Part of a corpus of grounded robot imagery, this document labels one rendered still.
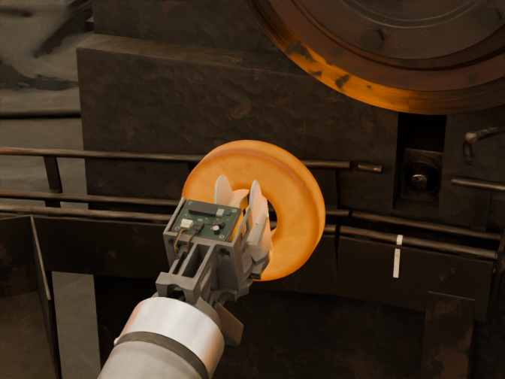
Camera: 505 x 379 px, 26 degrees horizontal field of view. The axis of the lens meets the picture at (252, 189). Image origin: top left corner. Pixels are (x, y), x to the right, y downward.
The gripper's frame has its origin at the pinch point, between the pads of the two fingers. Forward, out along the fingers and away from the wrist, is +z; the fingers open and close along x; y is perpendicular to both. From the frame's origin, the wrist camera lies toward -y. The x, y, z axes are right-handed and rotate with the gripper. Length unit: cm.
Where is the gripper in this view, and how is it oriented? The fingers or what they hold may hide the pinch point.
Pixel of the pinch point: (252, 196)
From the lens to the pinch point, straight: 115.2
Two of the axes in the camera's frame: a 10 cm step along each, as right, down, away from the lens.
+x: -9.4, -1.6, 2.9
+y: -0.9, -7.3, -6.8
